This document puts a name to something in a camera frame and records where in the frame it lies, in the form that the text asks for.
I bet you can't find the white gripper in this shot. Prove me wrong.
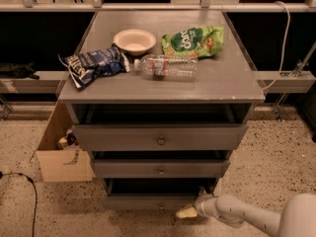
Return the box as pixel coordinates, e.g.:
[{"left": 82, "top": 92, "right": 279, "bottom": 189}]
[{"left": 176, "top": 187, "right": 219, "bottom": 219}]

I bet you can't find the grey bottom drawer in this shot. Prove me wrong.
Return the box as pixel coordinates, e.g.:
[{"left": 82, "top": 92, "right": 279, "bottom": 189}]
[{"left": 101, "top": 178, "right": 217, "bottom": 210}]

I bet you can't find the grey drawer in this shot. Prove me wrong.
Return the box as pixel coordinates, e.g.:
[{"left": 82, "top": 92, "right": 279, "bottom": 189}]
[
  {"left": 94, "top": 159, "right": 230, "bottom": 178},
  {"left": 73, "top": 124, "right": 248, "bottom": 151},
  {"left": 101, "top": 178, "right": 217, "bottom": 210}
]

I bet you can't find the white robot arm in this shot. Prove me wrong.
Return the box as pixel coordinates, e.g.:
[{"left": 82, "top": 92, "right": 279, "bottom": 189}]
[{"left": 176, "top": 188, "right": 316, "bottom": 237}]

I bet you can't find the grey middle drawer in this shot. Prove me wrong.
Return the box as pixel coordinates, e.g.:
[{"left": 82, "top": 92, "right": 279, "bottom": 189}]
[{"left": 94, "top": 159, "right": 230, "bottom": 178}]

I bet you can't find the grey top drawer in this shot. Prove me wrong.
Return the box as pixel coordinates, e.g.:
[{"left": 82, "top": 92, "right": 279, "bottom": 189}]
[{"left": 73, "top": 124, "right": 248, "bottom": 151}]

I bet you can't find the grey wooden drawer cabinet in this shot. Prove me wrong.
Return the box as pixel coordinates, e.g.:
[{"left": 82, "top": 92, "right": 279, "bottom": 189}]
[{"left": 58, "top": 9, "right": 267, "bottom": 199}]

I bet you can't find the cardboard box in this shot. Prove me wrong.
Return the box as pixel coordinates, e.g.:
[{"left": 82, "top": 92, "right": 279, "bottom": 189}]
[{"left": 36, "top": 103, "right": 95, "bottom": 182}]

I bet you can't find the clear plastic water bottle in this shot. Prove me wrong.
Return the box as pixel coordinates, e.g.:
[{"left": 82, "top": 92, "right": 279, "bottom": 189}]
[{"left": 134, "top": 54, "right": 198, "bottom": 81}]

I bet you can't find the green snack bag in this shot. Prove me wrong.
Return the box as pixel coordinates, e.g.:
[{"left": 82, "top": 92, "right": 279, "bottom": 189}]
[{"left": 161, "top": 26, "right": 224, "bottom": 57}]

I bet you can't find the white paper bowl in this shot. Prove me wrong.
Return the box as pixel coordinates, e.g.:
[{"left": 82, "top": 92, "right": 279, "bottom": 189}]
[{"left": 114, "top": 29, "right": 156, "bottom": 56}]

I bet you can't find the blue chip bag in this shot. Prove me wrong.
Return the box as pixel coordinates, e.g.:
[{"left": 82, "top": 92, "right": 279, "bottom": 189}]
[{"left": 58, "top": 46, "right": 130, "bottom": 89}]

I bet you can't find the black object on ledge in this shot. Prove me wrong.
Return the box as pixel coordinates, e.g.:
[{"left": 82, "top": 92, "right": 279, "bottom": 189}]
[{"left": 0, "top": 62, "right": 40, "bottom": 80}]

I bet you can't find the black floor cable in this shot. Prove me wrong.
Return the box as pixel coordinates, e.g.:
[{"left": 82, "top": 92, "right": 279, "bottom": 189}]
[{"left": 0, "top": 170, "right": 40, "bottom": 237}]

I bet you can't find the white hanging cable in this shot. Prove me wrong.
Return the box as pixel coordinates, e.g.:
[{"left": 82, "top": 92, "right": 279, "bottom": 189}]
[{"left": 262, "top": 1, "right": 293, "bottom": 92}]

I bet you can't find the metal frame rail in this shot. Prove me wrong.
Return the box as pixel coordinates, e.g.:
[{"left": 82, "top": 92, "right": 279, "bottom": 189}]
[{"left": 0, "top": 2, "right": 310, "bottom": 14}]

